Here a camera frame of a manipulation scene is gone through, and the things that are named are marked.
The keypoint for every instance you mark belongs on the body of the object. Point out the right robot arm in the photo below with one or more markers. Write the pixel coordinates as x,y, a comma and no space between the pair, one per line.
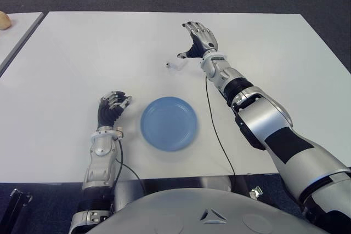
263,119

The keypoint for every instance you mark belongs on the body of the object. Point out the metal clip bracket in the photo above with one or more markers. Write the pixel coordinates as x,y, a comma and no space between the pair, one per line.
255,191

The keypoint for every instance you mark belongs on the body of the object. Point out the grey right robot leg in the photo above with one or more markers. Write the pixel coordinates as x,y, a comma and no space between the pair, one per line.
214,183

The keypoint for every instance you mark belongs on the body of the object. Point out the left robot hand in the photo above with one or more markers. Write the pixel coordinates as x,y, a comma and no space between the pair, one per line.
108,112

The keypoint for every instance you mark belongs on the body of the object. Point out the blue round plate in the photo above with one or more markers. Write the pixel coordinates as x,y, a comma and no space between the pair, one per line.
169,124

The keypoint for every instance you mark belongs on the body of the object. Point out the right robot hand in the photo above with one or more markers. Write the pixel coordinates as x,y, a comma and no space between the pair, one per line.
204,39

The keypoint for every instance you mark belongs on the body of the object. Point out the beige round object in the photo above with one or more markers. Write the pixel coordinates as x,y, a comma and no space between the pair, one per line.
4,20

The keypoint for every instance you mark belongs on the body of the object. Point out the white side table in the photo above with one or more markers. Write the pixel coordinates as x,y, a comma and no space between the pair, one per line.
16,36

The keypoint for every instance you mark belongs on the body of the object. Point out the grey robot leg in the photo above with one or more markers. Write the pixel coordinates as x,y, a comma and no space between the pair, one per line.
214,183
129,193

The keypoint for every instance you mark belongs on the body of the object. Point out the grey left robot leg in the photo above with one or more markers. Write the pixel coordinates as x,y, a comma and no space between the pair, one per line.
129,193

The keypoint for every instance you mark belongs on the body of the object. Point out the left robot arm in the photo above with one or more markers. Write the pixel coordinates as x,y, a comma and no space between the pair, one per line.
100,149

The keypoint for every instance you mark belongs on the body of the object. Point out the white charger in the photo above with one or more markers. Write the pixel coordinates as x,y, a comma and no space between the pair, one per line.
178,66

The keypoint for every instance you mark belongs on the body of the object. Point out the grey robot torso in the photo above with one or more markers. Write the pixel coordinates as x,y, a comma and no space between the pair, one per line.
178,212

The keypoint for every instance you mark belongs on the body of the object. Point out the black stand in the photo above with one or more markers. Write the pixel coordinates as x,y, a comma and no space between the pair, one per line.
15,212

